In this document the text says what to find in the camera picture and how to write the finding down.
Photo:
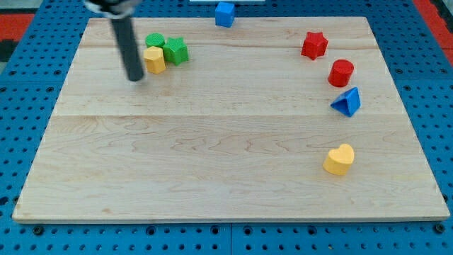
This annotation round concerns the green circle block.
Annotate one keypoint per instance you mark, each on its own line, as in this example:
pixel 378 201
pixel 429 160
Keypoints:
pixel 155 40

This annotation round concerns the yellow hexagon block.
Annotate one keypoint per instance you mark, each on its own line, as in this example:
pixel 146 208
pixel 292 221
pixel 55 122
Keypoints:
pixel 154 60

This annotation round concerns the green star block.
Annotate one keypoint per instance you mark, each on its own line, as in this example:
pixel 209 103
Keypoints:
pixel 175 51

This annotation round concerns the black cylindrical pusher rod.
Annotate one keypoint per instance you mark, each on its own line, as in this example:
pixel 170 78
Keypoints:
pixel 127 45

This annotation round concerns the blue cube block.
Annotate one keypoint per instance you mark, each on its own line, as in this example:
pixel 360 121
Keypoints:
pixel 224 14

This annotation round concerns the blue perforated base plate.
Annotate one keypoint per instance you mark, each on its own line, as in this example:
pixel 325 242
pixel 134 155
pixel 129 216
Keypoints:
pixel 409 34

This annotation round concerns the yellow heart block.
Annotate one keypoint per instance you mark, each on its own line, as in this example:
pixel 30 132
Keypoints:
pixel 338 161

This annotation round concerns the wooden board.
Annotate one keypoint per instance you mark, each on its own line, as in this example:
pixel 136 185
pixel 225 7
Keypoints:
pixel 238 133

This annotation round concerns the red cylinder block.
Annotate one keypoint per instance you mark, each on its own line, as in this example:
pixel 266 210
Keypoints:
pixel 340 73

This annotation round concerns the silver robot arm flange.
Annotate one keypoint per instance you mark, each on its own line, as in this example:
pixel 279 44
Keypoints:
pixel 114 9

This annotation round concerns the red star block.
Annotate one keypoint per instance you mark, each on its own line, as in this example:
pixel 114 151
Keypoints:
pixel 314 45

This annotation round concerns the blue triangle block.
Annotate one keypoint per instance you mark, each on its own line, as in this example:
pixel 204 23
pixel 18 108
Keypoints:
pixel 348 102

